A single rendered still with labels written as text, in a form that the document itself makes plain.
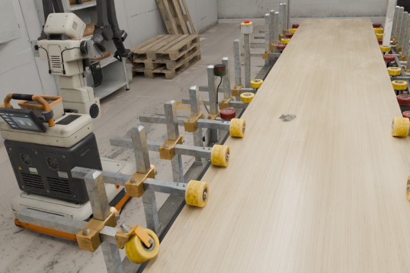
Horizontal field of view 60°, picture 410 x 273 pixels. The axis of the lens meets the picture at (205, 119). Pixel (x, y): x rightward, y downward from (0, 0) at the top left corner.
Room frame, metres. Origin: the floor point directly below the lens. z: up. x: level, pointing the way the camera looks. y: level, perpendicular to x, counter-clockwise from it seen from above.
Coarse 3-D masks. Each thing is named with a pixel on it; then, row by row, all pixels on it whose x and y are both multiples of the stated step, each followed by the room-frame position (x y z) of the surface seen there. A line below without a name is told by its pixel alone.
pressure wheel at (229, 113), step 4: (224, 108) 1.72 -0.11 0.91; (228, 108) 1.72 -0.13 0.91; (220, 112) 1.68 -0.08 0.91; (224, 112) 1.67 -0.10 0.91; (228, 112) 1.68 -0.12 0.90; (232, 112) 1.66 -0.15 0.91; (220, 116) 1.68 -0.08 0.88; (224, 116) 1.66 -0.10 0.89; (228, 116) 1.65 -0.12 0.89; (232, 116) 1.66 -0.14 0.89
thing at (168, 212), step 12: (276, 60) 3.40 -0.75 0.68; (264, 72) 2.97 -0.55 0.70; (240, 108) 2.19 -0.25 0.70; (228, 132) 1.86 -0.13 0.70; (192, 168) 1.48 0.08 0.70; (204, 168) 1.48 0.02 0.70; (168, 204) 1.21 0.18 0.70; (180, 204) 1.21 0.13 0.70; (168, 216) 1.14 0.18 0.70; (168, 228) 1.09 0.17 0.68; (132, 264) 0.90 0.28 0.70; (144, 264) 0.91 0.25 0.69
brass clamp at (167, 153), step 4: (180, 136) 1.31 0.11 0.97; (168, 140) 1.28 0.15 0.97; (172, 140) 1.28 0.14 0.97; (176, 140) 1.27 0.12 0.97; (180, 140) 1.29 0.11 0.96; (184, 140) 1.32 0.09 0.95; (168, 144) 1.24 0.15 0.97; (172, 144) 1.24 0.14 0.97; (160, 148) 1.22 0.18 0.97; (164, 148) 1.22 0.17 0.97; (168, 148) 1.21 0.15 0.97; (172, 148) 1.22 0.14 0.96; (160, 152) 1.22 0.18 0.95; (164, 152) 1.21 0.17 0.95; (168, 152) 1.21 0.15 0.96; (172, 152) 1.22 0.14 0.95; (160, 156) 1.22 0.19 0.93; (164, 156) 1.21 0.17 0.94; (168, 156) 1.21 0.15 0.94; (172, 156) 1.22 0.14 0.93
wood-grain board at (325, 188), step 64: (320, 64) 2.42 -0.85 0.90; (384, 64) 2.31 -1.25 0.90; (256, 128) 1.47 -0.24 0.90; (320, 128) 1.42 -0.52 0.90; (384, 128) 1.38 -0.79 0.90; (256, 192) 0.98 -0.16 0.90; (320, 192) 0.96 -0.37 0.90; (384, 192) 0.93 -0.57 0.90; (192, 256) 0.72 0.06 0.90; (256, 256) 0.70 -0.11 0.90; (320, 256) 0.69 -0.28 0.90; (384, 256) 0.67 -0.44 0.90
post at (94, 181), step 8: (88, 176) 0.82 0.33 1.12; (96, 176) 0.82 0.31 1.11; (88, 184) 0.82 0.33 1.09; (96, 184) 0.81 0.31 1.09; (88, 192) 0.82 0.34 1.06; (96, 192) 0.81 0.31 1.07; (104, 192) 0.84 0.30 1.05; (96, 200) 0.81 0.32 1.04; (104, 200) 0.83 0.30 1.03; (96, 208) 0.82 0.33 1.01; (104, 208) 0.82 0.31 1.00; (96, 216) 0.82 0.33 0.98; (104, 216) 0.82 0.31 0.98; (104, 248) 0.82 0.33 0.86; (112, 248) 0.82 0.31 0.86; (104, 256) 0.82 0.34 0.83; (112, 256) 0.81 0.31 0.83; (112, 264) 0.81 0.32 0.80; (120, 264) 0.83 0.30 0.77; (112, 272) 0.81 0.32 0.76; (120, 272) 0.83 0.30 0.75
